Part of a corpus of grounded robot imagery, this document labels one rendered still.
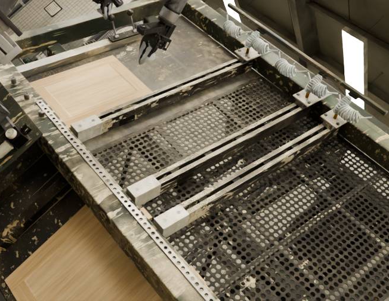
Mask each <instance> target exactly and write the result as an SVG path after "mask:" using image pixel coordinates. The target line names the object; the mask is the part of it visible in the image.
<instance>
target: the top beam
mask: <svg viewBox="0 0 389 301"><path fill-rule="evenodd" d="M181 14H182V15H183V16H184V17H186V18H187V19H189V20H190V21H191V22H192V23H194V24H195V25H196V26H198V27H199V28H201V29H202V30H203V31H204V32H206V33H207V34H208V35H209V36H211V37H212V38H214V39H215V40H216V41H218V42H219V43H220V44H221V45H223V46H224V47H226V48H227V49H228V50H229V51H231V52H232V53H233V54H235V55H236V56H237V54H236V53H235V52H234V51H236V50H238V49H241V48H243V47H245V46H244V45H245V41H246V40H247V38H248V37H250V36H249V35H248V34H247V33H243V34H242V35H241V37H239V38H234V37H231V36H230V35H229V34H227V33H226V32H225V30H224V28H223V24H224V23H225V22H226V21H227V19H226V18H225V17H223V16H222V15H221V14H219V13H218V12H216V11H215V10H213V9H212V8H211V7H209V6H208V5H206V4H205V3H204V2H202V1H201V0H188V1H187V2H186V4H185V6H184V8H183V10H182V12H181ZM278 60H279V56H278V55H277V54H275V53H274V52H272V51H271V52H269V53H267V54H264V55H261V56H259V57H257V58H254V59H253V63H252V68H253V69H255V70H256V71H257V72H258V73H260V74H261V75H262V76H263V77H265V78H266V79H268V80H269V81H270V82H272V83H273V84H274V85H275V86H277V87H278V88H280V89H281V90H282V91H283V92H285V93H286V94H287V95H289V96H290V97H291V98H293V99H294V100H296V98H295V97H293V95H294V94H296V93H298V92H300V91H302V90H304V89H305V87H306V85H307V84H308V82H309V81H310V79H309V77H307V76H306V75H304V74H303V73H302V72H300V73H296V74H295V76H294V77H291V78H290V77H287V76H284V75H282V74H281V73H280V72H279V71H278V70H277V69H276V67H275V63H276V62H277V61H278ZM338 102H339V99H338V98H336V97H335V96H334V95H332V94H331V95H330V96H328V97H326V98H324V99H322V100H320V101H318V102H316V103H315V104H313V105H312V107H311V110H310V112H311V113H312V114H313V115H315V116H316V117H318V118H319V119H320V120H322V121H324V119H322V118H321V117H320V116H321V115H323V114H324V113H326V112H328V111H330V110H332V109H333V108H334V107H335V106H336V105H337V103H338ZM338 133H339V134H340V135H342V136H343V137H344V138H345V139H347V140H348V141H349V142H350V143H352V144H353V145H355V146H356V147H357V148H359V149H360V150H361V151H362V152H364V153H365V154H366V155H367V156H369V157H370V158H372V159H373V160H374V161H376V162H377V163H378V164H379V165H381V166H382V167H384V168H385V169H386V170H387V171H389V135H388V134H387V133H386V132H384V131H382V130H381V129H380V128H378V127H377V126H376V125H374V124H373V123H371V122H370V121H369V120H367V119H359V121H358V123H354V124H352V123H349V122H347V123H345V124H344V125H342V126H340V128H339V130H338Z"/></svg>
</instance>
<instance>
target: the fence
mask: <svg viewBox="0 0 389 301"><path fill-rule="evenodd" d="M143 36H144V35H143ZM143 36H142V35H141V34H139V35H135V36H132V37H130V38H127V39H123V40H120V41H117V42H111V41H110V40H109V39H108V38H107V39H104V40H102V41H98V42H95V43H92V44H88V45H85V46H83V47H79V48H75V49H73V50H69V51H66V52H63V53H60V54H56V55H54V56H50V57H47V58H44V59H40V60H37V61H34V62H31V63H28V64H24V65H21V66H18V67H16V68H17V69H18V71H19V72H20V73H21V74H22V75H23V76H24V77H25V78H26V77H28V76H32V75H35V74H37V73H41V72H45V71H47V70H50V69H53V68H56V67H59V66H62V65H66V64H68V63H72V62H75V61H78V60H81V59H84V58H87V57H90V56H93V55H96V54H100V53H103V52H105V51H109V50H112V49H114V48H118V47H121V46H123V45H126V44H130V43H133V42H136V41H139V40H142V38H143Z"/></svg>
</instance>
